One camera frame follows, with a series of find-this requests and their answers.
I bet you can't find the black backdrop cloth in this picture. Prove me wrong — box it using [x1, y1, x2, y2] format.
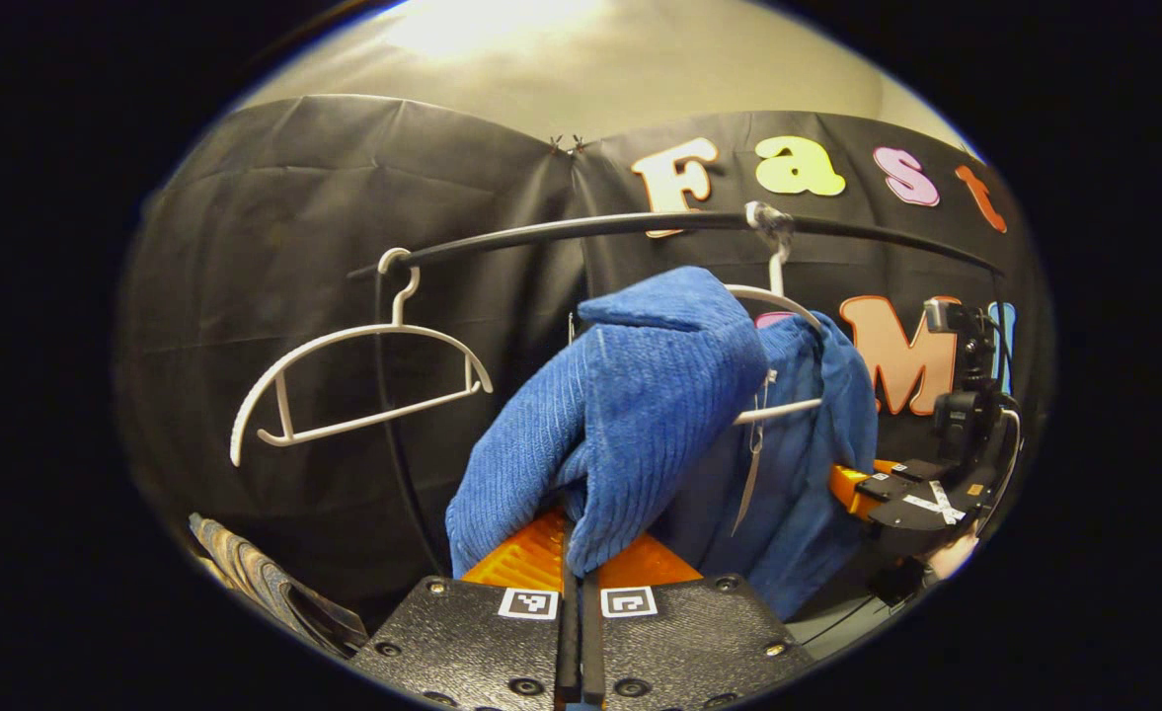
[116, 94, 1050, 633]

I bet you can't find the woven laundry hamper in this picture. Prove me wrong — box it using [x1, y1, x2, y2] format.
[189, 512, 369, 661]

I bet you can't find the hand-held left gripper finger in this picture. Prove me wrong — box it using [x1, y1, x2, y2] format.
[581, 533, 816, 711]
[349, 507, 582, 711]

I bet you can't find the blue corduroy shirt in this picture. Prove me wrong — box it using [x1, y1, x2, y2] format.
[445, 265, 880, 623]

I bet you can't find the white plastic hanger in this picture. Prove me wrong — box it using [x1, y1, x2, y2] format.
[724, 232, 828, 426]
[230, 247, 495, 467]

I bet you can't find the black metal clothes rack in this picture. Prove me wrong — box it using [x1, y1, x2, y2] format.
[347, 210, 1014, 579]

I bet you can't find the grey cloth tie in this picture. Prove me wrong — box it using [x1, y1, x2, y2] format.
[744, 200, 796, 260]

